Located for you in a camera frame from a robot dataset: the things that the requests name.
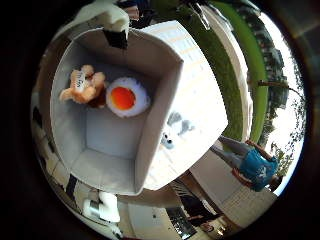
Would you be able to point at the brown fox plush toy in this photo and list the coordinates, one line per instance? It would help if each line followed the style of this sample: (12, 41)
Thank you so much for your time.
(85, 88)

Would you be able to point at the fried egg plush toy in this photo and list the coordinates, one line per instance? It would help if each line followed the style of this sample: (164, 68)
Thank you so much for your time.
(125, 98)

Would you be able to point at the white plush toy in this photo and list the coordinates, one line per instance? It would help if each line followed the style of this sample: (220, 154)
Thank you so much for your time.
(168, 140)

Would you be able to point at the white fabric storage box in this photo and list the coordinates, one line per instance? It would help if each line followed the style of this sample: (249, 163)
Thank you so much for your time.
(110, 133)

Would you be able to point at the person in blue shirt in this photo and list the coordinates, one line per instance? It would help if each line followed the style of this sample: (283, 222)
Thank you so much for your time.
(256, 166)

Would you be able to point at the person in dark top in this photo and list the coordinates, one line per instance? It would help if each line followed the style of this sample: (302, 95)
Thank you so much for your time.
(200, 208)

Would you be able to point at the white plastic mount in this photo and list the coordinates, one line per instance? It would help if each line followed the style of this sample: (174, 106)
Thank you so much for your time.
(106, 208)

